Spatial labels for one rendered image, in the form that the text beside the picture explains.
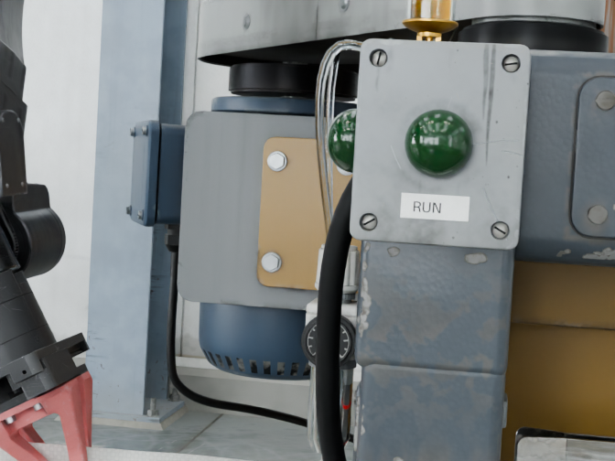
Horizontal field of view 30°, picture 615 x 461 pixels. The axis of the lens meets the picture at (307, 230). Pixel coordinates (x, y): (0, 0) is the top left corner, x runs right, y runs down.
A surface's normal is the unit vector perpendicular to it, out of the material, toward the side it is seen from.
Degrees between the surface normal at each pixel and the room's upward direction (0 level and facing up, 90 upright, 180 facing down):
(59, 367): 60
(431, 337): 90
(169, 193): 90
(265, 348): 91
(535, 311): 90
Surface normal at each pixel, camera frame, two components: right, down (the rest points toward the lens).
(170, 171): 0.29, 0.07
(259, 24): -0.87, -0.03
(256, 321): -0.29, 0.05
